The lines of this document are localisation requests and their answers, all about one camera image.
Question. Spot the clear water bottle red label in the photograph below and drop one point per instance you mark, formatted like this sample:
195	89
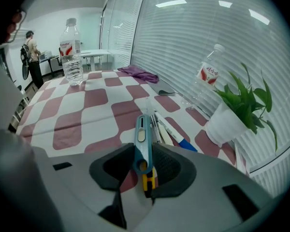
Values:
205	78
71	57

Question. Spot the grey pad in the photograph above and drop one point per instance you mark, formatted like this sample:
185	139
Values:
162	88

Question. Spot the purple cloth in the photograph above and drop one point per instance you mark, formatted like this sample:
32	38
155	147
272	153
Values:
140	74

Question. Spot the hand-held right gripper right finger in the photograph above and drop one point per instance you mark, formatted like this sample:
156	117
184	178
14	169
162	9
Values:
195	190

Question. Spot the pink white checkered table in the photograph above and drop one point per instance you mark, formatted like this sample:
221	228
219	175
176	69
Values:
70	120

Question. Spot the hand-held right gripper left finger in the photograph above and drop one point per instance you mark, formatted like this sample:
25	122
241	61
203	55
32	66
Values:
87	185

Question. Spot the clear plastic pen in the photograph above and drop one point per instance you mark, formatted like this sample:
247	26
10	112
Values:
155	129

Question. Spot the green potted plant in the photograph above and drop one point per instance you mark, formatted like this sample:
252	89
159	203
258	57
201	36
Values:
241	110

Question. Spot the white marker with blue cap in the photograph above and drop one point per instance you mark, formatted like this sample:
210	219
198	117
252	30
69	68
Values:
169	129

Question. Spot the cream white pen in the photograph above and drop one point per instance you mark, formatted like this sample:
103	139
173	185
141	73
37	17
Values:
164	135

